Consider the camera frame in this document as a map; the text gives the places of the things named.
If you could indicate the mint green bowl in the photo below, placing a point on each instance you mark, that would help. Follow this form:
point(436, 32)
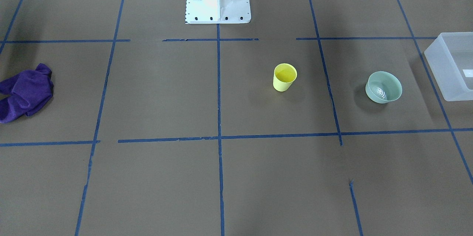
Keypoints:
point(383, 87)

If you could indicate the yellow plastic cup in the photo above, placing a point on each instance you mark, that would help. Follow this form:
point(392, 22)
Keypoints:
point(284, 75)

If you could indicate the purple cloth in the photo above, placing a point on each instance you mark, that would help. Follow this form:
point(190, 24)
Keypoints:
point(26, 93)

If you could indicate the translucent plastic storage box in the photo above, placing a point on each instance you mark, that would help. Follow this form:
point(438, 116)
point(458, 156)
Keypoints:
point(450, 57)

